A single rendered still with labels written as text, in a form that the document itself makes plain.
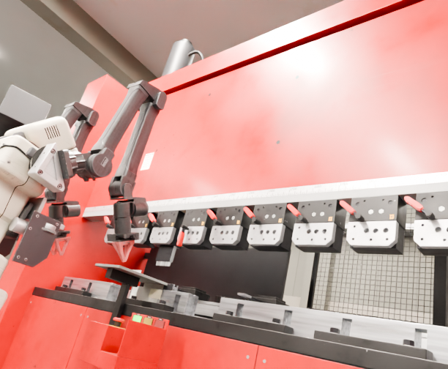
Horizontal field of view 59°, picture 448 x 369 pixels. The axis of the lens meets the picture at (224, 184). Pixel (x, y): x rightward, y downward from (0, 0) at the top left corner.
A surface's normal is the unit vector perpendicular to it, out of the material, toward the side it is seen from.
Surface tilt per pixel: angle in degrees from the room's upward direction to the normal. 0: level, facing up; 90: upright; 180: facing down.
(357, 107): 90
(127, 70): 90
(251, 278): 90
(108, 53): 90
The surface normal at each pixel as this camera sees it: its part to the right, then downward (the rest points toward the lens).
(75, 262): 0.74, -0.09
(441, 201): -0.62, -0.44
